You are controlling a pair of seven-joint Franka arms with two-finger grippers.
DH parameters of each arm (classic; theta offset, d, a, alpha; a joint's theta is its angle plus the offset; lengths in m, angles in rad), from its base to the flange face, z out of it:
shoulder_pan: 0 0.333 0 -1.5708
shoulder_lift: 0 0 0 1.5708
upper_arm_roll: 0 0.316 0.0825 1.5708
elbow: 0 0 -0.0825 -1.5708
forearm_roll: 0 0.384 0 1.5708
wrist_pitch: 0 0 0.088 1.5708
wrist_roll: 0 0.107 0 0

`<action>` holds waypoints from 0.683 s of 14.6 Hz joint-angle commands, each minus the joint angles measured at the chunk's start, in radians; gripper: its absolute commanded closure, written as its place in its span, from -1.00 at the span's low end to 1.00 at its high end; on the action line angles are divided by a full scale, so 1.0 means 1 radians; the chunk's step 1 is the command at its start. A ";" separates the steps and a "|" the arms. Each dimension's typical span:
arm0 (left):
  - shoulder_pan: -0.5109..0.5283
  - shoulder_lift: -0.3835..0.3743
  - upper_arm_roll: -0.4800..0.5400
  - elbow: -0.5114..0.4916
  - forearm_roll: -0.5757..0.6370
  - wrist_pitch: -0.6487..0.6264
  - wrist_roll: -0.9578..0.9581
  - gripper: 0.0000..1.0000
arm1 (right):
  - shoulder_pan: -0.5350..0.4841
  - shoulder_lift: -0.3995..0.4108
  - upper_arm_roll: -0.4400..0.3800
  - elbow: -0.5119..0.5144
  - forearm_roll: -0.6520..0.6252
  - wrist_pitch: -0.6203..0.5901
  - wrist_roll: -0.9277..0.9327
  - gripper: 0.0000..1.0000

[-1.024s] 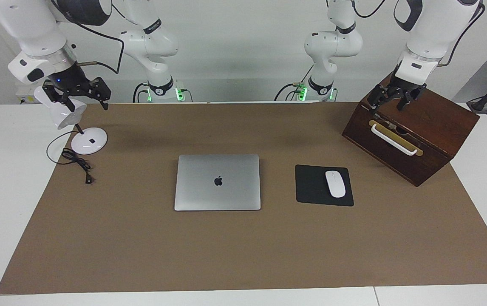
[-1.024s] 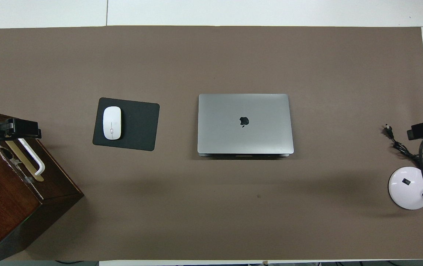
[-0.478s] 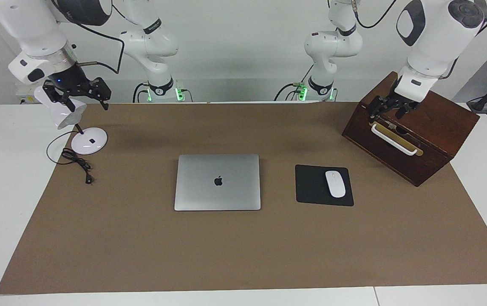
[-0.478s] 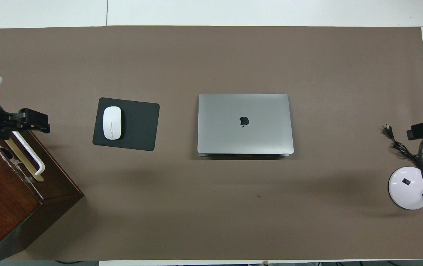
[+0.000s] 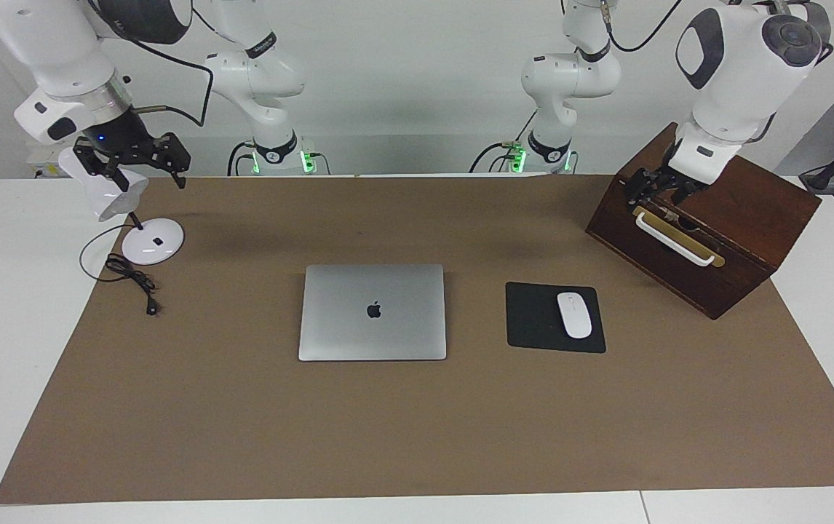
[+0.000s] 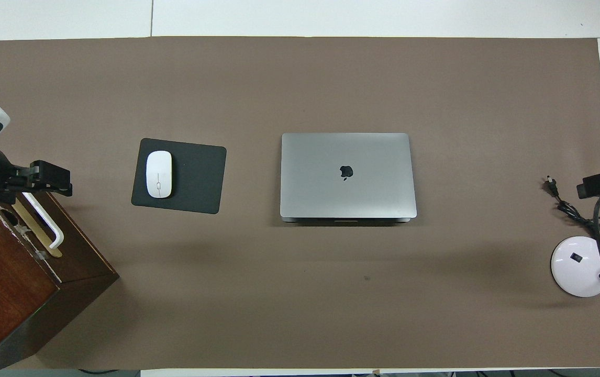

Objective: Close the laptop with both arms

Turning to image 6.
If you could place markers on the grey aluminium laptop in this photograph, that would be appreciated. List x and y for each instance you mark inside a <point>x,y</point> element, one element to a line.
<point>347,173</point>

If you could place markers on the white desk lamp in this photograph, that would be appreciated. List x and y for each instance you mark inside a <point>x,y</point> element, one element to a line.
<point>577,267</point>

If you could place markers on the white computer mouse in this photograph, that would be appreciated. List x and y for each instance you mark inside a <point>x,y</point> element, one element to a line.
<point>158,174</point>

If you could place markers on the dark brown wooden box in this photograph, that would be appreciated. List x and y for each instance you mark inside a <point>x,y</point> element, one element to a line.
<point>7,293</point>

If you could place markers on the black mouse pad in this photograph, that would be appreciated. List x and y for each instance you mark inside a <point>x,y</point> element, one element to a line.
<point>195,178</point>

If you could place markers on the brown table mat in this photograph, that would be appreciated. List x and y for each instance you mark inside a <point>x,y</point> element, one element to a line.
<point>300,293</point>

